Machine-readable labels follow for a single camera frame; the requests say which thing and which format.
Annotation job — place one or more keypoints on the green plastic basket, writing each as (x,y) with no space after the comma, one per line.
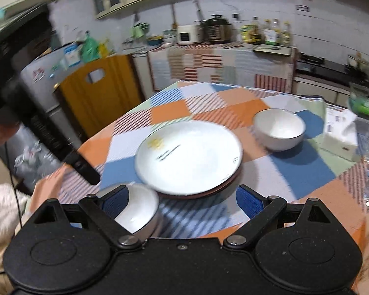
(362,103)

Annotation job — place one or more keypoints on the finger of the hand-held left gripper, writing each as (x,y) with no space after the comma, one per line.
(84,170)

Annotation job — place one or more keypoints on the yellow wooden chair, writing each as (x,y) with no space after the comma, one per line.
(104,98)

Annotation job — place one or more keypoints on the yellow food package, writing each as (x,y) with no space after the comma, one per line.
(246,33)

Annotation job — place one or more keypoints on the white ribbed bowl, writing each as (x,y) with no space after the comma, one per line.
(141,202)
(279,126)

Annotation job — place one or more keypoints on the black gas stove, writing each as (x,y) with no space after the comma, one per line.
(329,70)

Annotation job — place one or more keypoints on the white plate with pink print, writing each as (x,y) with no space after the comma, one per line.
(221,191)

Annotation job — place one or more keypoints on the yellow cooking oil bottle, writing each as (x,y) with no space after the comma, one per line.
(275,33)
(286,35)
(267,33)

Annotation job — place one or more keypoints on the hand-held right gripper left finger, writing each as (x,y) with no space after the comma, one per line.
(113,202)

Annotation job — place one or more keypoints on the checked striped tablecloth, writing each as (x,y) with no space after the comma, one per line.
(295,175)

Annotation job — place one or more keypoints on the green hanging cloth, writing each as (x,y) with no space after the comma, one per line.
(140,30)

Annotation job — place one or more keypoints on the white plate with sun print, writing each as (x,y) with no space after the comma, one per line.
(196,153)

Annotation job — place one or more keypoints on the grey cutting board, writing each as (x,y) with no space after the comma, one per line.
(272,49)

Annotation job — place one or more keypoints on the person's left hand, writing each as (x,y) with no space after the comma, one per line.
(1,133)

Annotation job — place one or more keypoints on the dark cooking oil bottle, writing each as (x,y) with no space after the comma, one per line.
(255,32)

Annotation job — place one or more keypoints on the black pressure cooker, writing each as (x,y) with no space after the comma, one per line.
(216,30)

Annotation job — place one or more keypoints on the blue dish with food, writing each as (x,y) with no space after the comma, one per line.
(155,40)

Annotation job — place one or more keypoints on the wooden spatula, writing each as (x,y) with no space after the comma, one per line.
(174,15)

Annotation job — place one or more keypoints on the silver refrigerator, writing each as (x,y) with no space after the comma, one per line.
(46,73)

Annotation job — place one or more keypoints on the white rice cooker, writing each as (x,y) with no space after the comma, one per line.
(188,35)

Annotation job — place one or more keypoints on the wall socket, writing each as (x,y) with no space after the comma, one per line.
(236,17)

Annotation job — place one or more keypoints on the pale cooking pot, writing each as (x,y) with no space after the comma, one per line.
(358,61)

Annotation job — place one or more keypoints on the yellow detergent bottle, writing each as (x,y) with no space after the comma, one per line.
(104,49)

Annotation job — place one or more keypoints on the white fluffy garment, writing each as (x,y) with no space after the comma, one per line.
(3,218)

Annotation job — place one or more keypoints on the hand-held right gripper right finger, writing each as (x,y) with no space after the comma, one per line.
(249,202)

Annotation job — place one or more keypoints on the striped patchwork counter cloth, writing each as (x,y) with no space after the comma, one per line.
(233,64)

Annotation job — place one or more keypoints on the white tissue box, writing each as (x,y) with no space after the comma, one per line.
(338,138)

